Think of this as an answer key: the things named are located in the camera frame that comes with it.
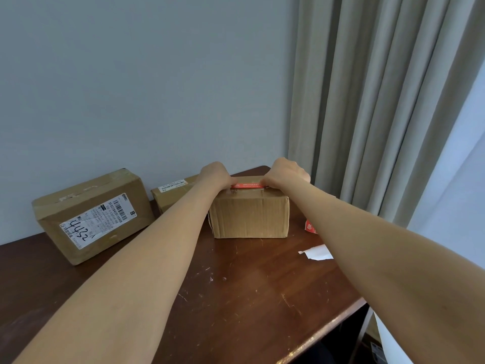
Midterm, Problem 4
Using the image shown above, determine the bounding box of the person's left hand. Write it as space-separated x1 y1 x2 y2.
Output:
195 161 239 194

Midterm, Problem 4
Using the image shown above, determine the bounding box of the person's right hand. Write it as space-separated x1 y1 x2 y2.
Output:
259 157 311 194

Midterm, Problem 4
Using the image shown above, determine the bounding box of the small plain cardboard box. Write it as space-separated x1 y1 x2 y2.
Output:
207 176 291 239

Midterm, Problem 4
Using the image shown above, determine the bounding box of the person's left forearm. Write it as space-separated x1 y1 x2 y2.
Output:
11 181 225 364

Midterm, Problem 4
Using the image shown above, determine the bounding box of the person's right forearm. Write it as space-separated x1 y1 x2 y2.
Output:
280 183 485 364

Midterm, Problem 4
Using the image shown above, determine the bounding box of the cardboard box small barcode label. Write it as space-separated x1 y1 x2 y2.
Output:
151 174 210 215

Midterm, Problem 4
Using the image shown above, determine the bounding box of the white paper scrap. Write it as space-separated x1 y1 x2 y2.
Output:
298 245 334 261

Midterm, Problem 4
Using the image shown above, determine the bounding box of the beige curtain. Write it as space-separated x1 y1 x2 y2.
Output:
287 0 485 229

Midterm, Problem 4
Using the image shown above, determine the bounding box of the large cardboard box handwritten label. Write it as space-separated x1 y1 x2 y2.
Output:
31 168 155 266

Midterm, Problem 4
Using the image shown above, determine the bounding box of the white sheer curtain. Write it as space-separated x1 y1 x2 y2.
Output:
407 58 485 270

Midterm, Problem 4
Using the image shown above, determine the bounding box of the white board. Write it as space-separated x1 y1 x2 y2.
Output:
373 312 414 364

